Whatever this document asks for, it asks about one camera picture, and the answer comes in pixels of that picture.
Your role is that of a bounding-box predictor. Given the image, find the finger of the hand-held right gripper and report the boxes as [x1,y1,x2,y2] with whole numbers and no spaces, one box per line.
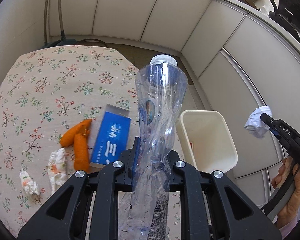
[260,113,281,130]
[270,129,284,143]

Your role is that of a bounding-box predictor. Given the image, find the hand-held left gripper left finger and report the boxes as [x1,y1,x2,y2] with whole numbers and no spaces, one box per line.
[17,137,141,240]

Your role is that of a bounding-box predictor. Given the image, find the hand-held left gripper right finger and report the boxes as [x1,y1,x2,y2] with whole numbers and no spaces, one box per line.
[166,150,283,240]

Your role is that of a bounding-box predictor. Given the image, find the white paper ball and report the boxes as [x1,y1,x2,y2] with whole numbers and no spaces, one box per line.
[244,106,273,139]

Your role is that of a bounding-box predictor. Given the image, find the blue cardboard box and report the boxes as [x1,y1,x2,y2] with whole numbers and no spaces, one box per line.
[90,104,132,168]

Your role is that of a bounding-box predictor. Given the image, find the white plastic bin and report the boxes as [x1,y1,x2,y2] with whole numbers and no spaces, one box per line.
[175,110,238,173]

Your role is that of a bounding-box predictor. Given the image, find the orange peel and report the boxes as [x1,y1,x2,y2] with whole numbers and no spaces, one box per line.
[60,119,93,172]

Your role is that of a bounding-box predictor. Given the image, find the clear plastic bottle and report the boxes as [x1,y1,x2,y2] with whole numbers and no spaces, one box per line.
[117,54,188,240]

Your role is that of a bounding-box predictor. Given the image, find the large printed tissue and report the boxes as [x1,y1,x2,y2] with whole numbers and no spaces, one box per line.
[47,148,68,195]

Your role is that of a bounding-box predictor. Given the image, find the small printed tissue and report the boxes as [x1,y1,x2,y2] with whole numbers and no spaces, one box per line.
[19,170,40,196]

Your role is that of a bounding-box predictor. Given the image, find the person's right forearm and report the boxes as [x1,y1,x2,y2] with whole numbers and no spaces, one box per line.
[276,219,300,240]

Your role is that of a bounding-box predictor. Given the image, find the person's right hand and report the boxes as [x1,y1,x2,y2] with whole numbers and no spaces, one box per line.
[271,156,300,228]

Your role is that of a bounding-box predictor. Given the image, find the brown floor mat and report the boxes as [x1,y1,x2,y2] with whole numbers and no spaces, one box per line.
[120,45,184,67]

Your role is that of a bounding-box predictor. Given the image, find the black wok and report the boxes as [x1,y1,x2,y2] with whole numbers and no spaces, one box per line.
[265,0,300,46]

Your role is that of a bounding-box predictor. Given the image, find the floral tablecloth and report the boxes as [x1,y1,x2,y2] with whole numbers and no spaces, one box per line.
[0,45,210,240]

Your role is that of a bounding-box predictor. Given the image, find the wooden cutting board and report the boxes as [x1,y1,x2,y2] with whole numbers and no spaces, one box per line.
[237,0,258,9]

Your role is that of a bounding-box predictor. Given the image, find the teal dustpan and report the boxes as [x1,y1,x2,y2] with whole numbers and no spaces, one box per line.
[39,38,78,48]

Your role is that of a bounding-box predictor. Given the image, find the metal mop pole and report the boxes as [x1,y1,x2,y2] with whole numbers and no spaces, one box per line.
[56,0,66,41]
[43,0,53,46]

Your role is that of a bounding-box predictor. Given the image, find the dark hose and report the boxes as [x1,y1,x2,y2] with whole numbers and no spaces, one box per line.
[77,38,111,47]

